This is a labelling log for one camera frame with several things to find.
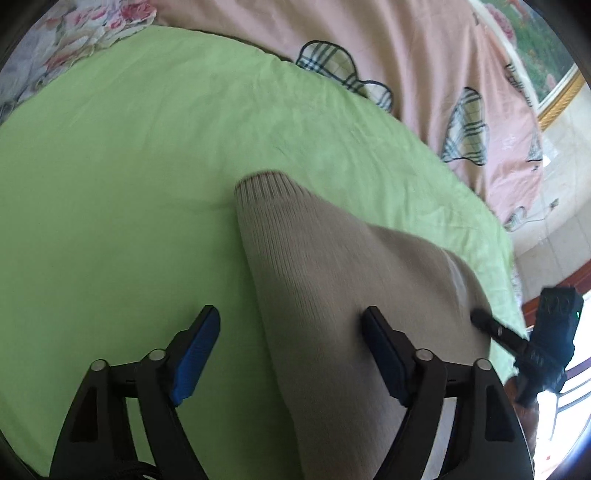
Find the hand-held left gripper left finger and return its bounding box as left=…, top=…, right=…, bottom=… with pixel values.
left=48, top=305, right=221, bottom=480

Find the green bed sheet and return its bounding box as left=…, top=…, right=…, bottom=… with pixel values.
left=0, top=25, right=529, bottom=474

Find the floral bed sheet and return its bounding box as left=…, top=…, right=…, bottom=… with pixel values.
left=0, top=0, right=158, bottom=126

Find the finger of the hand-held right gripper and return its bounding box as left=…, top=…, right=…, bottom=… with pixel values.
left=470, top=308, right=533, bottom=355

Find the gold framed landscape painting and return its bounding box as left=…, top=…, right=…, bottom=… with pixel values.
left=468, top=0, right=588, bottom=134

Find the beige knit sweater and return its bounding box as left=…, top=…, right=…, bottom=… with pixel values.
left=235, top=171, right=514, bottom=480

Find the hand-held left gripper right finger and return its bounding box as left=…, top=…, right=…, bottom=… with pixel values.
left=360, top=306, right=534, bottom=480

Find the pink quilt with plaid hearts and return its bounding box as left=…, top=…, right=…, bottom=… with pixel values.
left=154, top=0, right=546, bottom=232

